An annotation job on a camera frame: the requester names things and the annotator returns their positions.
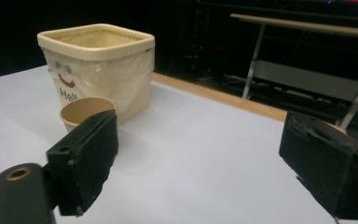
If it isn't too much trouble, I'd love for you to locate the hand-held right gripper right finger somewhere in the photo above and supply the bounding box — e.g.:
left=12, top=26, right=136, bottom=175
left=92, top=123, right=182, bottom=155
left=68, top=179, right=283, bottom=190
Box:
left=278, top=110, right=358, bottom=220

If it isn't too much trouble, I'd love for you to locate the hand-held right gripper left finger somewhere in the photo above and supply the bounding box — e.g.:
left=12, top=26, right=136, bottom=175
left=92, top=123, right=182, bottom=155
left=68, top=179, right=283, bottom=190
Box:
left=45, top=108, right=119, bottom=217

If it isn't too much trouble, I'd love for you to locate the brown paper cup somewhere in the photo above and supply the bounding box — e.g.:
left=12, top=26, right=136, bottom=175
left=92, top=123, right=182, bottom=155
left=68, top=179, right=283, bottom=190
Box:
left=59, top=96, right=117, bottom=133

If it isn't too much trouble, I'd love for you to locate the cream square waste bin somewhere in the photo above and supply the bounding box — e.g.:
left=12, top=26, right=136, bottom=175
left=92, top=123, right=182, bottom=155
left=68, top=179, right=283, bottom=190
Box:
left=36, top=23, right=156, bottom=127

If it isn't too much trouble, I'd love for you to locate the clear plastic bin liner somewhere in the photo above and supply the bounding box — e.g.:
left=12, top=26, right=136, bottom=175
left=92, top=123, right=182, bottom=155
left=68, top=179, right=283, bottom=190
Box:
left=42, top=29, right=156, bottom=115

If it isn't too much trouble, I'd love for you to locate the metal frame table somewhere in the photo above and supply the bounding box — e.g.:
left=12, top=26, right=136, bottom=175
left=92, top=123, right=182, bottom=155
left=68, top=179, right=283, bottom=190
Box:
left=229, top=12, right=358, bottom=131

